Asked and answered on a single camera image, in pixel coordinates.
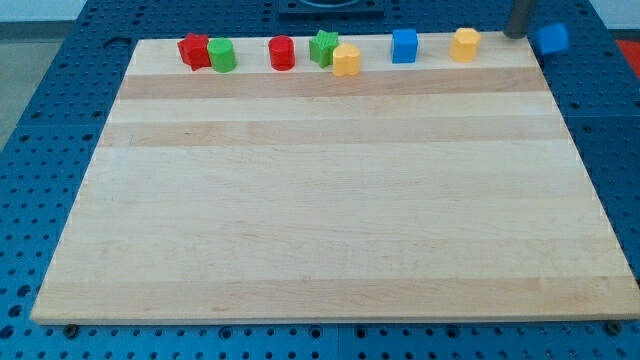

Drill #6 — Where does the yellow hexagon block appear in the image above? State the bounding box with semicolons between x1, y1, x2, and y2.
449;28;482;63

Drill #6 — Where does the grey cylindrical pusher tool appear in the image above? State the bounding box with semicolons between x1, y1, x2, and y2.
503;0;538;39

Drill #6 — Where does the green cylinder block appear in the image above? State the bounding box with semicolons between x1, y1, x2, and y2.
207;38;237;73

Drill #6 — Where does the red star block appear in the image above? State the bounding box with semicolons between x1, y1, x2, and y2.
177;33;211;71

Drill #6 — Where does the red cylinder block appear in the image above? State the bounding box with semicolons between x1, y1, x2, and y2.
268;35;296;71

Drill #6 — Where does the green star block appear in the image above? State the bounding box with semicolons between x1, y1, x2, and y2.
308;30;339;68

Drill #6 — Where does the yellow heart block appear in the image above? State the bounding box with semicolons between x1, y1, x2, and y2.
332;43;361;76

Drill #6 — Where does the wooden board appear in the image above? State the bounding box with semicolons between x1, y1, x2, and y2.
31;32;639;325

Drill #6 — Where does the blue cube block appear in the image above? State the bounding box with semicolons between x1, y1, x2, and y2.
391;29;419;64

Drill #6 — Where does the blue block off board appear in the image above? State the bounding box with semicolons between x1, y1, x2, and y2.
535;23;569;56

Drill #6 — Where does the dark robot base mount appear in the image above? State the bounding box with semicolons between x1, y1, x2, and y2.
277;0;386;18

